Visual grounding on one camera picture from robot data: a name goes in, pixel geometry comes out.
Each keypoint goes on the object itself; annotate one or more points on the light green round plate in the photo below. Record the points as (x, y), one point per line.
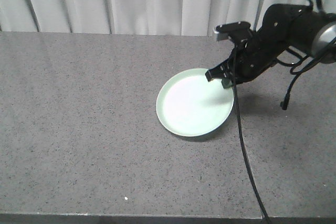
(190, 106)

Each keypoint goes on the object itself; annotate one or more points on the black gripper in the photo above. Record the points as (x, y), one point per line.
(249, 59)

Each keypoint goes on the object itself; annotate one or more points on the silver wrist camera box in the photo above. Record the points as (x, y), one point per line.
(237, 31)

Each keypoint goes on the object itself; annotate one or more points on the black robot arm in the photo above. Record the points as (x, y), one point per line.
(283, 26)

